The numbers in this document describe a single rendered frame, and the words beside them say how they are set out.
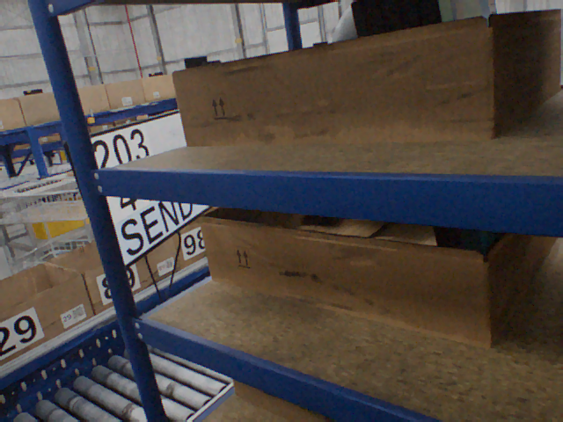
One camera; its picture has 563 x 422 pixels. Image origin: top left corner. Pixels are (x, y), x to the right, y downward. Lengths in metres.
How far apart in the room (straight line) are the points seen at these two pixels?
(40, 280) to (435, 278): 1.73
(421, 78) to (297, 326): 0.30
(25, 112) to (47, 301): 5.01
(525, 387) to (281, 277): 0.30
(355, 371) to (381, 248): 0.13
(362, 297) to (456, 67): 0.26
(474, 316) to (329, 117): 0.24
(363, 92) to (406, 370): 0.27
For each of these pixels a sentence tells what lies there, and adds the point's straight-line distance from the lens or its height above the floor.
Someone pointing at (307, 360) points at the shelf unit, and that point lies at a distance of 0.51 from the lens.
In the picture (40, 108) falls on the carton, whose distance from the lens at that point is 6.70.
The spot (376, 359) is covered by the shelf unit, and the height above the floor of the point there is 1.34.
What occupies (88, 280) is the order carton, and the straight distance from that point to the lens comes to 1.81.
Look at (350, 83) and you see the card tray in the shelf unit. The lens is 0.49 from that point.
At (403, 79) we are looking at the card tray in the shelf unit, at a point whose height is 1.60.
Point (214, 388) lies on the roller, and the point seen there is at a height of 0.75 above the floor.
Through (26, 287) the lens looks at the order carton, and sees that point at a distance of 2.04.
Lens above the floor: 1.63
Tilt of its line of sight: 17 degrees down
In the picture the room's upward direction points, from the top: 9 degrees counter-clockwise
